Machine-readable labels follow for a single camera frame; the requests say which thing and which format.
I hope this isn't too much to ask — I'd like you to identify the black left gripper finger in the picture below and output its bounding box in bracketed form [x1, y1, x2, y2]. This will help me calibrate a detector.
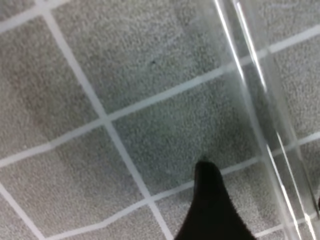
[175, 160, 256, 240]

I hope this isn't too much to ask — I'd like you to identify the clear glass test tube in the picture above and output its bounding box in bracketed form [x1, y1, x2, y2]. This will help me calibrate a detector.
[213, 0, 320, 240]

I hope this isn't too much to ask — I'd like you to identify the grey grid tablecloth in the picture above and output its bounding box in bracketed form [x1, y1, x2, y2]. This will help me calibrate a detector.
[0, 0, 320, 240]

